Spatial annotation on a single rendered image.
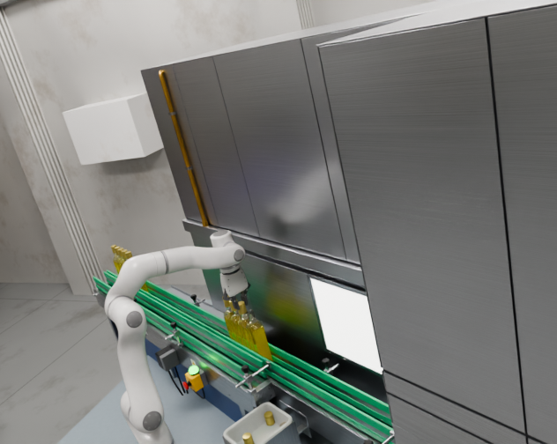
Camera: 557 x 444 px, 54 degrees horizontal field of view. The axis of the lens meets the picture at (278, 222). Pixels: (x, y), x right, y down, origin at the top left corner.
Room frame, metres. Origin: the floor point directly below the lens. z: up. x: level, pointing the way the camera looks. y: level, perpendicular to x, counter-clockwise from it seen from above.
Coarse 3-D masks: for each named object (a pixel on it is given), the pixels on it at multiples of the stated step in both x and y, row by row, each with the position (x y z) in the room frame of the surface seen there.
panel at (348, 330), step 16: (320, 288) 1.77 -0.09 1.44; (336, 288) 1.70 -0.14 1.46; (320, 304) 1.79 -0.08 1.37; (336, 304) 1.72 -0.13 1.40; (352, 304) 1.65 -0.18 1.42; (336, 320) 1.73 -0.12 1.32; (352, 320) 1.66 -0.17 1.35; (368, 320) 1.59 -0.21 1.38; (336, 336) 1.75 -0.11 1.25; (352, 336) 1.68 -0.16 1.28; (368, 336) 1.60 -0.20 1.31; (352, 352) 1.69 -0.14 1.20; (368, 352) 1.62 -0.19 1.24
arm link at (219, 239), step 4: (216, 232) 2.05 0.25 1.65; (220, 232) 2.04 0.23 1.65; (224, 232) 2.03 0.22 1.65; (228, 232) 2.02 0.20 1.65; (212, 236) 2.01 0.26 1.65; (216, 236) 2.00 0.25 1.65; (220, 236) 1.99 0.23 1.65; (224, 236) 1.99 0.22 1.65; (228, 236) 2.00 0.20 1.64; (212, 240) 2.00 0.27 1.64; (216, 240) 1.99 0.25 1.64; (220, 240) 1.99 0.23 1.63; (224, 240) 1.99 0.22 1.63; (228, 240) 2.00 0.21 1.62; (232, 240) 2.01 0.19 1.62; (212, 244) 2.01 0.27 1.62; (216, 244) 1.99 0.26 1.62; (220, 244) 1.99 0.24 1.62; (224, 244) 1.98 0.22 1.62
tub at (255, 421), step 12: (264, 408) 1.77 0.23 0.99; (276, 408) 1.74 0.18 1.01; (240, 420) 1.72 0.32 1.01; (252, 420) 1.74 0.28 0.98; (264, 420) 1.76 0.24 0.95; (276, 420) 1.74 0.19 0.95; (288, 420) 1.65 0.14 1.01; (228, 432) 1.68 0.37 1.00; (240, 432) 1.70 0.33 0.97; (252, 432) 1.72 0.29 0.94; (264, 432) 1.71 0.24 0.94; (276, 432) 1.61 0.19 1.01
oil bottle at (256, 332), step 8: (256, 320) 1.99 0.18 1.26; (248, 328) 1.97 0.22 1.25; (256, 328) 1.96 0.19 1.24; (248, 336) 1.98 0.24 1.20; (256, 336) 1.95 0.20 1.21; (264, 336) 1.97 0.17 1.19; (256, 344) 1.94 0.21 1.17; (264, 344) 1.96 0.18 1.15; (256, 352) 1.96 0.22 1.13; (264, 352) 1.96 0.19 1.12; (272, 360) 1.98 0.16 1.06
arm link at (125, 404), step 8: (128, 400) 1.75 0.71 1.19; (128, 408) 1.72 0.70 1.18; (128, 424) 1.77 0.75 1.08; (136, 432) 1.74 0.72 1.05; (152, 432) 1.73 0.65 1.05; (160, 432) 1.73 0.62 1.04; (168, 432) 1.75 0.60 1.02; (144, 440) 1.71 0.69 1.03; (152, 440) 1.70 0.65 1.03; (160, 440) 1.70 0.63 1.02; (168, 440) 1.72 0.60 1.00
